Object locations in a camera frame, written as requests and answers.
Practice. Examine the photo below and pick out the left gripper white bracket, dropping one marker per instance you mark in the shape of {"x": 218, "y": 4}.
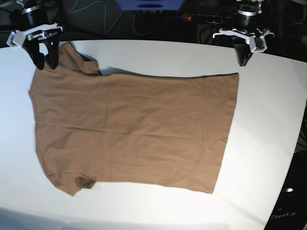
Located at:
{"x": 245, "y": 43}

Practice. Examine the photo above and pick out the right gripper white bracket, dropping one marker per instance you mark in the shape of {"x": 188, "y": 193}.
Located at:
{"x": 46, "y": 32}

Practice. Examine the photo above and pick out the brown T-shirt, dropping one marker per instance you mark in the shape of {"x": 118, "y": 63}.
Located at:
{"x": 121, "y": 127}

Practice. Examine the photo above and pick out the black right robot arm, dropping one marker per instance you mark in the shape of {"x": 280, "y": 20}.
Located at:
{"x": 34, "y": 13}

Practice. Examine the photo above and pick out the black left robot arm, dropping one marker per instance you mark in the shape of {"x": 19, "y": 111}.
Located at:
{"x": 245, "y": 17}

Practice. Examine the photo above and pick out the black power strip red light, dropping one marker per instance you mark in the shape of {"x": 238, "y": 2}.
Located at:
{"x": 206, "y": 18}

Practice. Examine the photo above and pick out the blue box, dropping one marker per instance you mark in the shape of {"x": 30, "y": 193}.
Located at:
{"x": 147, "y": 5}

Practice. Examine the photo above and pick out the black OpenArm base plate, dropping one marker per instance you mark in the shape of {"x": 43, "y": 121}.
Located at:
{"x": 290, "y": 211}

